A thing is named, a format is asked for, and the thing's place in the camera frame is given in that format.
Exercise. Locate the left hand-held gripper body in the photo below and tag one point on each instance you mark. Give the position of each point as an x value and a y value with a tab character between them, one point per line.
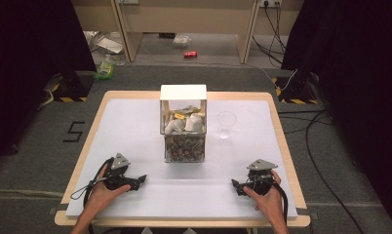
116	175

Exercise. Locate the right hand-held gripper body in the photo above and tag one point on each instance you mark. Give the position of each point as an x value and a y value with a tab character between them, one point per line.
260	178

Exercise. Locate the person's left hand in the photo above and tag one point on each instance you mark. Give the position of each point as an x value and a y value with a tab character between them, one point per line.
101	195

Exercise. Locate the person's right hand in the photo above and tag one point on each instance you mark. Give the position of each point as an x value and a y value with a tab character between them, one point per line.
269	203

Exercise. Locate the white table mat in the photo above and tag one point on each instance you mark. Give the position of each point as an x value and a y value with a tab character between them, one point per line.
135	130

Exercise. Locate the wooden table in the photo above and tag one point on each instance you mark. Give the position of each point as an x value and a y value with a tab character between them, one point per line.
86	136

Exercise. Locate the clear glass cup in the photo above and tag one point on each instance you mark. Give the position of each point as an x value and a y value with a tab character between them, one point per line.
226	125

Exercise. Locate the white tea bag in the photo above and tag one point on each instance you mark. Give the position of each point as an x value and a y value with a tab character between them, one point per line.
175	126
194	123

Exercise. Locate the yellow tea bag tag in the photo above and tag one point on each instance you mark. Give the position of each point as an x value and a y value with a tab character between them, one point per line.
179	116

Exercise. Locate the grey tea bag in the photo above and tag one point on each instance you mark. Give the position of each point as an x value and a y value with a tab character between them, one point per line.
189	109

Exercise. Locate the black stand base striped tape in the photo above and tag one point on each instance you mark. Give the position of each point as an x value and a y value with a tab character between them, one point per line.
294	91
72	86

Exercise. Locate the clear box with white lid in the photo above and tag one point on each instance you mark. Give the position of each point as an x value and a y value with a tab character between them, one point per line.
183	92

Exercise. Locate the green plastic bottle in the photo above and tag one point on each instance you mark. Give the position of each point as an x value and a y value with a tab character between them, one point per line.
105	69

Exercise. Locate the crumpled white wrapping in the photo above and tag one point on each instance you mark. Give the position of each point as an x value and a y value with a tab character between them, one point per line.
108	45

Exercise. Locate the red can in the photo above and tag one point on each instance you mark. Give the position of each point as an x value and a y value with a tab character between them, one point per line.
190	54

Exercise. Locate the black curtain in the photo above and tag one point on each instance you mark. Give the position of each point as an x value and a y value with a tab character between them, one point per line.
356	81
28	65

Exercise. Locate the clear plastic bag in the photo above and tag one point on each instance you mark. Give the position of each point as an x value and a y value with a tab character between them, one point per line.
181	41

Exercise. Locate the beige wooden desk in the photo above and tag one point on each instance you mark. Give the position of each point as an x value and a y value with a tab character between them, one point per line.
190	16

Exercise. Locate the white wall socket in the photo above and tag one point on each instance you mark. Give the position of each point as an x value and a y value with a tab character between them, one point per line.
270	3

